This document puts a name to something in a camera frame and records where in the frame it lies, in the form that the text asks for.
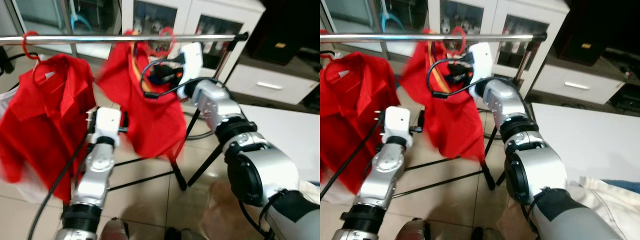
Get red polo shirt navy collar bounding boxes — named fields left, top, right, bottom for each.
left=95, top=41, right=187, bottom=161
left=399, top=36, right=487, bottom=163

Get white glass-door cabinet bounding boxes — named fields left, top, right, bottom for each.
left=427, top=0, right=572, bottom=97
left=120, top=0, right=267, bottom=72

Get chrome garment rack black base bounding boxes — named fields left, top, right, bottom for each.
left=320, top=31, right=549, bottom=192
left=0, top=31, right=250, bottom=193

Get light blue plastic tool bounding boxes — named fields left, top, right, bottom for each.
left=380, top=0, right=406, bottom=31
left=70, top=0, right=95, bottom=33

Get robot left leg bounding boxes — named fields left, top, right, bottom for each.
left=99, top=217, right=130, bottom=240
left=396, top=217, right=432, bottom=240

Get black electronics box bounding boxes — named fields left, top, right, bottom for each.
left=304, top=84, right=321, bottom=114
left=606, top=82, right=640, bottom=114

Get white drawer cabinet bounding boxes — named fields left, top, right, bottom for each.
left=226, top=63, right=321, bottom=106
left=531, top=63, right=627, bottom=106

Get white t-shirt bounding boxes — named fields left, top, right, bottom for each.
left=0, top=82, right=47, bottom=202

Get beige jeans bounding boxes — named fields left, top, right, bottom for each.
left=297, top=179, right=321, bottom=207
left=564, top=175, right=640, bottom=240

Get white table black legs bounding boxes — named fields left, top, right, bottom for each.
left=529, top=102, right=640, bottom=184
left=239, top=103, right=321, bottom=184

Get tan paper bag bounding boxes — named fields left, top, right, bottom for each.
left=199, top=179, right=262, bottom=240
left=497, top=197, right=532, bottom=240

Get black speaker box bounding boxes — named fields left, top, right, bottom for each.
left=244, top=0, right=321, bottom=67
left=551, top=0, right=640, bottom=67

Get blue denim garment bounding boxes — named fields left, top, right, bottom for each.
left=599, top=178, right=640, bottom=196

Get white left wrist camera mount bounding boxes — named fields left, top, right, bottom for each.
left=93, top=107, right=123, bottom=147
left=383, top=106, right=412, bottom=147

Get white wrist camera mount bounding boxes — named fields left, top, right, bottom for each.
left=383, top=106, right=412, bottom=147
left=93, top=107, right=123, bottom=147
left=467, top=42, right=494, bottom=84
left=178, top=42, right=204, bottom=87

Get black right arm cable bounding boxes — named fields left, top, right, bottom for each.
left=427, top=58, right=522, bottom=99
left=139, top=56, right=227, bottom=99

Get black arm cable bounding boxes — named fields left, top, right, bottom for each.
left=320, top=116, right=387, bottom=202
left=27, top=119, right=97, bottom=240
left=139, top=56, right=227, bottom=99
left=427, top=58, right=522, bottom=99

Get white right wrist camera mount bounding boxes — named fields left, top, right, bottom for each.
left=467, top=42, right=494, bottom=84
left=178, top=42, right=204, bottom=87

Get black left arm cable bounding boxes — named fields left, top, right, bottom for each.
left=27, top=119, right=97, bottom=240
left=320, top=116, right=387, bottom=202

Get grey corrugated hose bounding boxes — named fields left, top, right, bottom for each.
left=187, top=130, right=215, bottom=141

